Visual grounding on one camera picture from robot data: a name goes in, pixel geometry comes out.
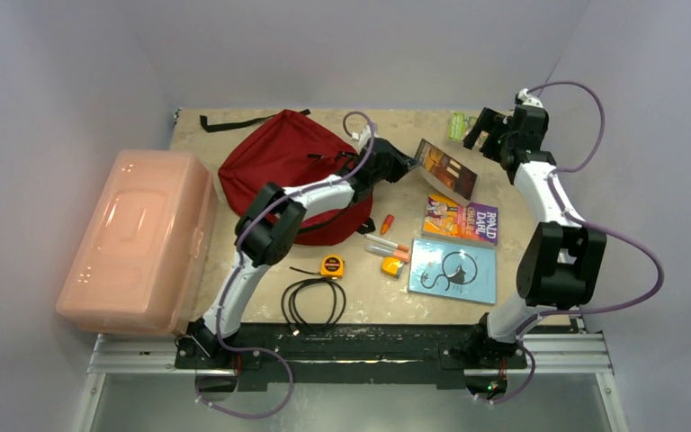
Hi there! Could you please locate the dark brown book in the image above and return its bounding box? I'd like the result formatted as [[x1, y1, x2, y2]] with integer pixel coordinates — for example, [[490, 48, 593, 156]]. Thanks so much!
[[414, 139, 478, 205]]

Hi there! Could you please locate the red student backpack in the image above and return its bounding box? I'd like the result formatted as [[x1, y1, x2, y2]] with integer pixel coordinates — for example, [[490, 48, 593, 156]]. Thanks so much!
[[200, 110, 376, 246]]

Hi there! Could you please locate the light blue book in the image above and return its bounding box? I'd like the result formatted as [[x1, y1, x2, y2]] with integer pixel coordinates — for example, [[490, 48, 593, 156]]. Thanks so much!
[[408, 238, 497, 305]]

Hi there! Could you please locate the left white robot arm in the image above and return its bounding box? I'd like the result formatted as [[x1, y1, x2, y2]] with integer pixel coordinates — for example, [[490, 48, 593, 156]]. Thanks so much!
[[187, 136, 418, 368]]

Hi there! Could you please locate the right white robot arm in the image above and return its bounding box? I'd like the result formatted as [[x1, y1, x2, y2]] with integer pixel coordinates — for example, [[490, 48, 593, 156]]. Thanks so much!
[[463, 104, 607, 366]]

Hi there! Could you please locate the green booklet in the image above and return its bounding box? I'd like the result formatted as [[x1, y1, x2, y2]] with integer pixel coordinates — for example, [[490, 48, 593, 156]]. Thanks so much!
[[446, 112, 478, 143]]

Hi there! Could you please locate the red orange crayon marker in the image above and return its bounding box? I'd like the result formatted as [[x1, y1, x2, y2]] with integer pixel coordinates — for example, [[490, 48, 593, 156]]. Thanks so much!
[[380, 214, 394, 235]]

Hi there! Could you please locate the white orange marker pen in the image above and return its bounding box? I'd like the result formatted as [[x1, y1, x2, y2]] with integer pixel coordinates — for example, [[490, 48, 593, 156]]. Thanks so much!
[[363, 234, 410, 252]]

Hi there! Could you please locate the grey orange highlighter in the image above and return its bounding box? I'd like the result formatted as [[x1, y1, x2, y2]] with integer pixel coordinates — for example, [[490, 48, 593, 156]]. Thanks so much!
[[365, 244, 410, 263]]

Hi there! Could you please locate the colourful Roald Dahl book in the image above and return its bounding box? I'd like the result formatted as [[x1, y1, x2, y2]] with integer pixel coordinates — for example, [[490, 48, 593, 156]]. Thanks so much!
[[421, 194, 499, 248]]

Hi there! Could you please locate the yellow grey correction tape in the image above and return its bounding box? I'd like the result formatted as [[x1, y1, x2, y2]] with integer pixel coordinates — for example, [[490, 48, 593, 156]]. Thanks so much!
[[381, 256, 405, 279]]

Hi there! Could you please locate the yellow tape measure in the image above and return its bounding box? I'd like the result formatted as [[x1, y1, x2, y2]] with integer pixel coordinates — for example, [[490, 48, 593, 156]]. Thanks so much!
[[319, 254, 345, 279]]

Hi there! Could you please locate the pink translucent storage box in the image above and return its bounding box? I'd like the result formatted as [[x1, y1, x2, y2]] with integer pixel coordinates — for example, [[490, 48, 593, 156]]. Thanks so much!
[[56, 149, 218, 336]]

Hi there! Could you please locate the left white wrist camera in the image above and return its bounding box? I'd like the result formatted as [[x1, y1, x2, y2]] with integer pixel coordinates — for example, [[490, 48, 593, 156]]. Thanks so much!
[[350, 125, 378, 150]]

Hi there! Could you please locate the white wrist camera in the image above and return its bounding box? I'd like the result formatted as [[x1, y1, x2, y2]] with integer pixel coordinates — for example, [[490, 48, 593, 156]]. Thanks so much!
[[515, 88, 543, 108], [350, 125, 378, 150]]

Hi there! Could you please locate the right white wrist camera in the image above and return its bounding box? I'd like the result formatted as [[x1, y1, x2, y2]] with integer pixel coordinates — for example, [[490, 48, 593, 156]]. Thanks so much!
[[515, 88, 543, 108]]

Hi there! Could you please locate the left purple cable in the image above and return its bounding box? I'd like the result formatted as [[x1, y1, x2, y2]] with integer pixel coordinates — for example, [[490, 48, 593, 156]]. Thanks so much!
[[214, 111, 378, 359]]

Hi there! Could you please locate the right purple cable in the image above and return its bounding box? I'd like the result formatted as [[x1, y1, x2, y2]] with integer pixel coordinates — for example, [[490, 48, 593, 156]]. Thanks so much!
[[512, 81, 666, 335]]

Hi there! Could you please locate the black coiled cable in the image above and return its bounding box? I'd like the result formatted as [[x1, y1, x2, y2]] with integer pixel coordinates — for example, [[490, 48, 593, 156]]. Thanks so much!
[[280, 266, 347, 335]]

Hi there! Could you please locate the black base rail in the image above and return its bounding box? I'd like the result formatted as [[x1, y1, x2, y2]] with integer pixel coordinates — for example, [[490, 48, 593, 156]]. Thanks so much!
[[175, 323, 527, 392]]

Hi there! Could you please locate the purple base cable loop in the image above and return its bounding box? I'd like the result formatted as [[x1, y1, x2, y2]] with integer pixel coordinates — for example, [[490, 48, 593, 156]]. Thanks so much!
[[194, 346, 296, 419]]

